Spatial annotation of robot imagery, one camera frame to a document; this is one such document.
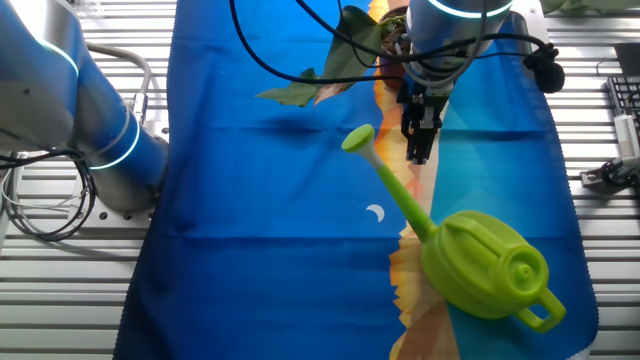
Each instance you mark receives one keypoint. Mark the blue silver robot arm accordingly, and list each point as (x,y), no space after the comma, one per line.
(60,100)

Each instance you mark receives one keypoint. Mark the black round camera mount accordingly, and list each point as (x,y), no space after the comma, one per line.
(547,72)

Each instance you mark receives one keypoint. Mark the green plastic watering can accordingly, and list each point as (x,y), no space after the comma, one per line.
(475,265)

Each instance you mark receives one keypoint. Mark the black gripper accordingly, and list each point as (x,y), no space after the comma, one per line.
(417,102)

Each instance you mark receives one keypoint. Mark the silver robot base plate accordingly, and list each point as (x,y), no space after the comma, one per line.
(112,217)

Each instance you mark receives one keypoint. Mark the black keyboard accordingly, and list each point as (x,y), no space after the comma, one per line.
(625,97)

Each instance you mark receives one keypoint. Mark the green leafy plant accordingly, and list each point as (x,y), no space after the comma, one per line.
(350,50)

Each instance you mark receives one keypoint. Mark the dark monitor base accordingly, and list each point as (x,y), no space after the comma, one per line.
(629,59)

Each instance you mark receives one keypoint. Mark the brown plant pot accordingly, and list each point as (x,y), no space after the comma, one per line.
(386,36)

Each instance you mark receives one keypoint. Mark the white ribbed device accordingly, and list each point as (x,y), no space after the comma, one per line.
(628,135)

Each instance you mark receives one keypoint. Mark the blue mountain print cloth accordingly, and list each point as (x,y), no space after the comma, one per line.
(250,200)

